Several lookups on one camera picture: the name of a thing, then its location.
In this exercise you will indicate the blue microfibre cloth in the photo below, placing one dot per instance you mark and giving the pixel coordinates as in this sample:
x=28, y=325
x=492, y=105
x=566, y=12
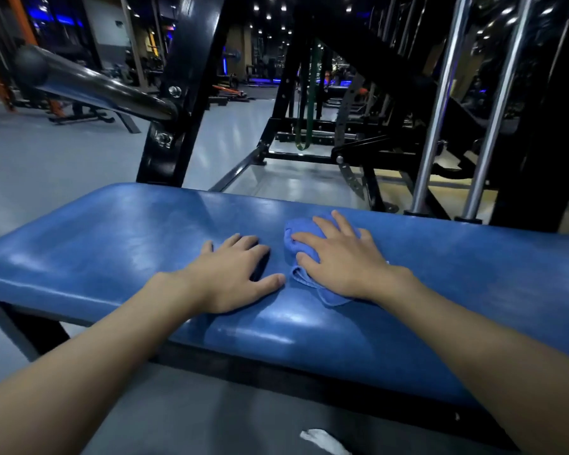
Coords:
x=298, y=227

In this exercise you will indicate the chrome guide rod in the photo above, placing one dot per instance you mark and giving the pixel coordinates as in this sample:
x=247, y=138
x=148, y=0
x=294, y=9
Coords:
x=438, y=104
x=495, y=113

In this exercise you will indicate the green resistance band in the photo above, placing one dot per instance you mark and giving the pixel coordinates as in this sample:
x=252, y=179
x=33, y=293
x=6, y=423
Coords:
x=313, y=89

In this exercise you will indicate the person's right hand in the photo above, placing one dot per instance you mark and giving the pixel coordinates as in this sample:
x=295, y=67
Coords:
x=351, y=267

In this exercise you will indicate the grey perforated adjustment plate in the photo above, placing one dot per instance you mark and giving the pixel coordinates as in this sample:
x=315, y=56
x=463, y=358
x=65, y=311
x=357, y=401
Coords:
x=346, y=108

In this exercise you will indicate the orange perforated rack post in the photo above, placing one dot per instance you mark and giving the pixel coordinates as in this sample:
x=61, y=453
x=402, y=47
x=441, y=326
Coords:
x=21, y=18

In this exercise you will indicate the blue bench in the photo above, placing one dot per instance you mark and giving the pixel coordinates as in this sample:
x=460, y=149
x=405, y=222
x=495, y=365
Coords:
x=99, y=251

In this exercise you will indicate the person's left hand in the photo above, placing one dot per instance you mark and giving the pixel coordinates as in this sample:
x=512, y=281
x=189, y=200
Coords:
x=223, y=279

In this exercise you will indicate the black machine upright column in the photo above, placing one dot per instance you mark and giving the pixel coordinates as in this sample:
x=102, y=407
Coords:
x=540, y=137

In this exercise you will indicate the black incline bench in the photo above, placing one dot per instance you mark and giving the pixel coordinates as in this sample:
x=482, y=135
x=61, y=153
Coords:
x=227, y=92

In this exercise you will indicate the person's right forearm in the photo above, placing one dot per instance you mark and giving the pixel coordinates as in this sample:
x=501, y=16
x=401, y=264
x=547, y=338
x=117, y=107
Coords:
x=502, y=364

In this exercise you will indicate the black gym machine frame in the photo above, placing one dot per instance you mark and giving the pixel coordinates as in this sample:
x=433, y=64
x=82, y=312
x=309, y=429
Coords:
x=284, y=80
x=189, y=52

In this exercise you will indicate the person's left forearm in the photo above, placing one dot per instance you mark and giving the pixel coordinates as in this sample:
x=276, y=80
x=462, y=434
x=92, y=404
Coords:
x=76, y=374

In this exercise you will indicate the white crumpled paper scrap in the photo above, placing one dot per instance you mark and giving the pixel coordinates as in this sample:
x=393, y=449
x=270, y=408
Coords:
x=322, y=440

